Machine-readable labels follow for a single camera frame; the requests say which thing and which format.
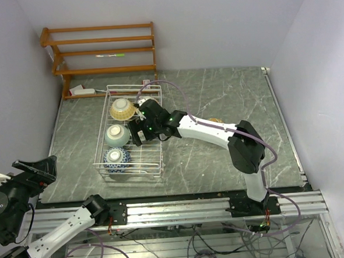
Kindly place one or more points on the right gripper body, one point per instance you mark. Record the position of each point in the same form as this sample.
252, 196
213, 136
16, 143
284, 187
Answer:
150, 130

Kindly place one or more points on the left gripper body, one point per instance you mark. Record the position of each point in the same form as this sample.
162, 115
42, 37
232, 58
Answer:
21, 187

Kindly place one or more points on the yellow sun pattern bowl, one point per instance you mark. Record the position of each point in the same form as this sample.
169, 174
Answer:
122, 109

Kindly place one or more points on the pale green celadon bowl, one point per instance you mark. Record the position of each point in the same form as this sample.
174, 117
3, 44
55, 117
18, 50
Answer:
117, 136

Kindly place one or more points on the white wire dish rack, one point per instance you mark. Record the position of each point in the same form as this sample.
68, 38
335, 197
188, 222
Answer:
146, 159

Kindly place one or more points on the red blue zigzag bowl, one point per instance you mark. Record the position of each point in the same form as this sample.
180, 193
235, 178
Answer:
116, 160

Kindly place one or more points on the orange blue floral bowl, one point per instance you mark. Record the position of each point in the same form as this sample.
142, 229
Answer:
216, 120

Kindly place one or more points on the yellow star floral bowl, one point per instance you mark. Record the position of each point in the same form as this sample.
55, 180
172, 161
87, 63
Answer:
147, 101

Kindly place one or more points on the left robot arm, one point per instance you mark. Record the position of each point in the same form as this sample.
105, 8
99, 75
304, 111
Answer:
94, 211

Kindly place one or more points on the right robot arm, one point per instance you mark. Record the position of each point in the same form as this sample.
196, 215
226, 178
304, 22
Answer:
245, 146

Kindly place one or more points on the small red white box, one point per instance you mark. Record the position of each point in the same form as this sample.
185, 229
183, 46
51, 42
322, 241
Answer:
145, 82

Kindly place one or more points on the white red spatula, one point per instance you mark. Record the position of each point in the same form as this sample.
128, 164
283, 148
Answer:
81, 90

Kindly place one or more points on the green white pen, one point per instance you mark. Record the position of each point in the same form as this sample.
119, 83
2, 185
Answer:
110, 55

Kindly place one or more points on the aluminium rail frame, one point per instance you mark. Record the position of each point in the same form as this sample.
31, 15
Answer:
212, 225

